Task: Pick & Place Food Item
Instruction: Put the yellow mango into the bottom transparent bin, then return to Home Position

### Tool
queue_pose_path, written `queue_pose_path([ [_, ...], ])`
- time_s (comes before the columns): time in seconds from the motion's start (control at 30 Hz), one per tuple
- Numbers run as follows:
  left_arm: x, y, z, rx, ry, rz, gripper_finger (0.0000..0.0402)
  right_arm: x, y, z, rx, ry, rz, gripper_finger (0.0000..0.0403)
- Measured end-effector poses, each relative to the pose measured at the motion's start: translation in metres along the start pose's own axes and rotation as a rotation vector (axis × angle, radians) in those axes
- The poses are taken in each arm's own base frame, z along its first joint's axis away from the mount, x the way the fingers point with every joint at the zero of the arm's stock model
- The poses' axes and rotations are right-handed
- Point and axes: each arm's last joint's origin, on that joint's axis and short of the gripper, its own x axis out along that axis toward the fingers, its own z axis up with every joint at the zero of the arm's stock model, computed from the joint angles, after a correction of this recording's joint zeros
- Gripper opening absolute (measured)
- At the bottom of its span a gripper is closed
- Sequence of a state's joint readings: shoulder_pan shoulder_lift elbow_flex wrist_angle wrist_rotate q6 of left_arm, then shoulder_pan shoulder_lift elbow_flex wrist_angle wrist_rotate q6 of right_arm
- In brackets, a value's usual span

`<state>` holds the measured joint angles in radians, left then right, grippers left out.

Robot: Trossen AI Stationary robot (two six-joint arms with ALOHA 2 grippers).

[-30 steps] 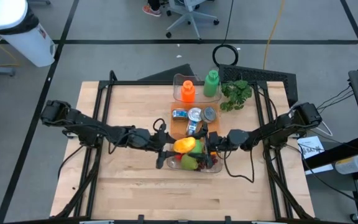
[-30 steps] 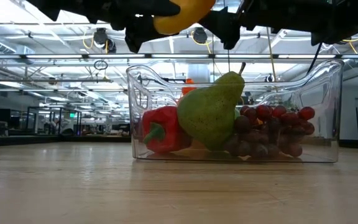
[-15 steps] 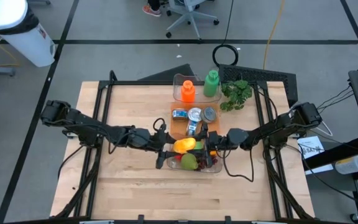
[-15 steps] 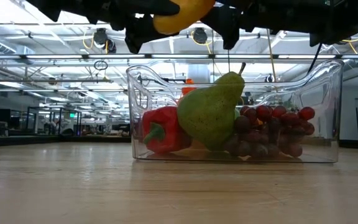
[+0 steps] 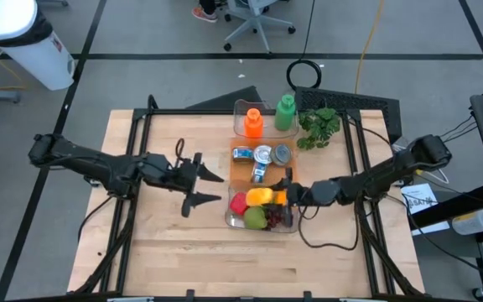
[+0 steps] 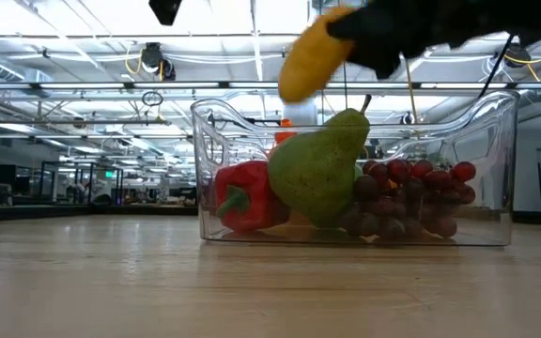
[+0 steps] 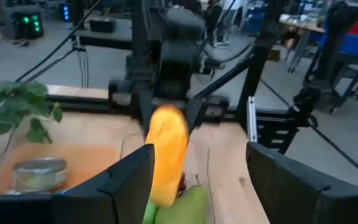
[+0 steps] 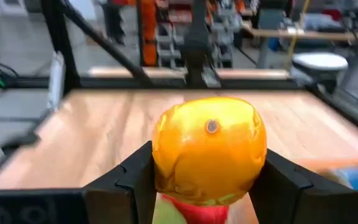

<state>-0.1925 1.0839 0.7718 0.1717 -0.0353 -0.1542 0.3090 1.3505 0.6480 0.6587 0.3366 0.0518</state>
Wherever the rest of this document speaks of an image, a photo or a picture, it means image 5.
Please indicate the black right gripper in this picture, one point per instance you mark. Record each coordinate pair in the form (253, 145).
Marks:
(308, 193)

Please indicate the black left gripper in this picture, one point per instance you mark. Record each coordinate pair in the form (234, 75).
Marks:
(170, 174)

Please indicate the orange fruit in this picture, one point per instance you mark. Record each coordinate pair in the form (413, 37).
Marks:
(280, 198)

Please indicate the blue label tin can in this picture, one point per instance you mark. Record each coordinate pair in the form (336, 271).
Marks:
(259, 173)
(242, 154)

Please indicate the purple grape bunch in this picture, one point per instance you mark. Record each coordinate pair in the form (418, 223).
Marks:
(273, 219)

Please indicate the red bell pepper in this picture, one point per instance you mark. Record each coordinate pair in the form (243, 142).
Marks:
(238, 204)

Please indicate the green pear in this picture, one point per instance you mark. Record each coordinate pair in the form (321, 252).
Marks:
(255, 218)

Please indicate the orange plastic bottle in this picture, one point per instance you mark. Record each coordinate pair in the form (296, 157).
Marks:
(253, 125)

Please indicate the green plastic bottle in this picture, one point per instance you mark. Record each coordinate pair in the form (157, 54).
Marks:
(284, 115)

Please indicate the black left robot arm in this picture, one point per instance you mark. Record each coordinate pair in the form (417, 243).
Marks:
(90, 163)

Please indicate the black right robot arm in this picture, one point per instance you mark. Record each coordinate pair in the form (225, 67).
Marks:
(392, 168)

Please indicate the translucent orange plastic bin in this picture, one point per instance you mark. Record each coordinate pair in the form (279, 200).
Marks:
(239, 172)

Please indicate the clear plastic bin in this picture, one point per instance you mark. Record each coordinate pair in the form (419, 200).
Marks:
(239, 126)
(231, 222)

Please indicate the green leafy plant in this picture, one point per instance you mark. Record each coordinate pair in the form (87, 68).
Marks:
(319, 126)

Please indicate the black flat panel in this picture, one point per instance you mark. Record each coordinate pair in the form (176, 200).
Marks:
(233, 100)

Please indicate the black perforated panel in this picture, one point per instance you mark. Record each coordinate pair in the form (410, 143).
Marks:
(350, 100)

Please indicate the white paper sheet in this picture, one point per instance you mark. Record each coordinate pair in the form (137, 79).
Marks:
(419, 199)

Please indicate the grey office chair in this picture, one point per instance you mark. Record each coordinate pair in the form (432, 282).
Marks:
(254, 19)

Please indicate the person's foot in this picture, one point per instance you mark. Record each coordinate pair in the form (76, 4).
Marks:
(204, 14)

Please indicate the white trash can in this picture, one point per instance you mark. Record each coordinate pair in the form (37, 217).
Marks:
(36, 58)

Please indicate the black aluminium frame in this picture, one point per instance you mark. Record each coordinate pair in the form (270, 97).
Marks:
(141, 126)

